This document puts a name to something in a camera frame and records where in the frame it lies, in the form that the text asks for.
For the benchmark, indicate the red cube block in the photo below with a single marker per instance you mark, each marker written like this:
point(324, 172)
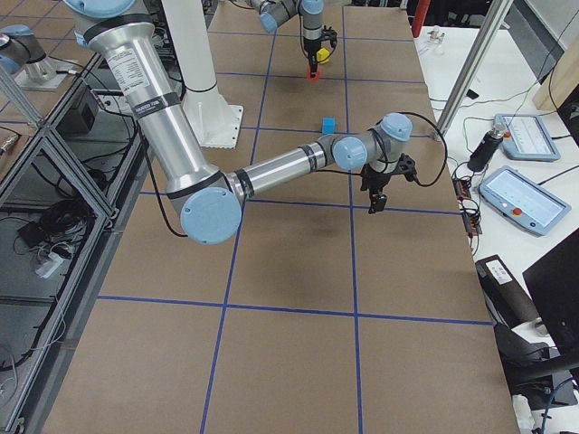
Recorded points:
point(313, 75)

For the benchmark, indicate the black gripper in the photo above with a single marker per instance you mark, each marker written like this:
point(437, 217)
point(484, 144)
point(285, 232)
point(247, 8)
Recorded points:
point(311, 48)
point(376, 180)

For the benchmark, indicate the far teach pendant tablet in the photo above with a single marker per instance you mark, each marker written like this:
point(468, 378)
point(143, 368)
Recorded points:
point(526, 138)

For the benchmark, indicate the blue cube block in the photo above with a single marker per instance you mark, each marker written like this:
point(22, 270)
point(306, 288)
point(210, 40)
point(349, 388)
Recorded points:
point(328, 126)

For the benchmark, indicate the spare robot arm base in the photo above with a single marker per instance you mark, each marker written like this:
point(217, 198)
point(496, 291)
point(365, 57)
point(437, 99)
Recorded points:
point(23, 57)

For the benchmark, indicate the aluminium frame post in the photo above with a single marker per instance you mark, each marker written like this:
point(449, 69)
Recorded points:
point(485, 36)

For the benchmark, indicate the black water bottle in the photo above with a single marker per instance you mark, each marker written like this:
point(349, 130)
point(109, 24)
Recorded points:
point(486, 148)

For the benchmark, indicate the black cardboard box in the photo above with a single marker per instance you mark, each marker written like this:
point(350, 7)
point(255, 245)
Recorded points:
point(510, 301)

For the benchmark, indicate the yellow cube block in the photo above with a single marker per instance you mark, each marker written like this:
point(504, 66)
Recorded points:
point(323, 55)

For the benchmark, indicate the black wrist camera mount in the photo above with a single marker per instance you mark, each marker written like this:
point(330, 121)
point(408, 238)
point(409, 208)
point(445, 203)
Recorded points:
point(406, 167)

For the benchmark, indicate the white camera pillar mount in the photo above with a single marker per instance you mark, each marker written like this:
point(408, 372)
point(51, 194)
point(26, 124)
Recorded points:
point(215, 123)

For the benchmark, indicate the red cylinder object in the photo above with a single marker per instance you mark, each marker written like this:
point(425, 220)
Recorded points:
point(420, 14)

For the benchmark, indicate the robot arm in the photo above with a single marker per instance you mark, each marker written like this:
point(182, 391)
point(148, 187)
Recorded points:
point(274, 14)
point(207, 200)

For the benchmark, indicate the orange electronics board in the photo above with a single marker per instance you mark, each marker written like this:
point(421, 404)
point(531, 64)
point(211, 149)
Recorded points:
point(469, 208)

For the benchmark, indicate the black monitor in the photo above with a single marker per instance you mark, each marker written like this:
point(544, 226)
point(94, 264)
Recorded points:
point(552, 282)

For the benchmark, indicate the teach pendant tablet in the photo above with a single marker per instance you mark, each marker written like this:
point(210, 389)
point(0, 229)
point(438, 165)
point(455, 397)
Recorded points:
point(527, 204)
point(526, 138)

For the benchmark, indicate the near teach pendant tablet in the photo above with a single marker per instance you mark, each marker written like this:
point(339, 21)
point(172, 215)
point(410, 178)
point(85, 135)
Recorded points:
point(527, 204)

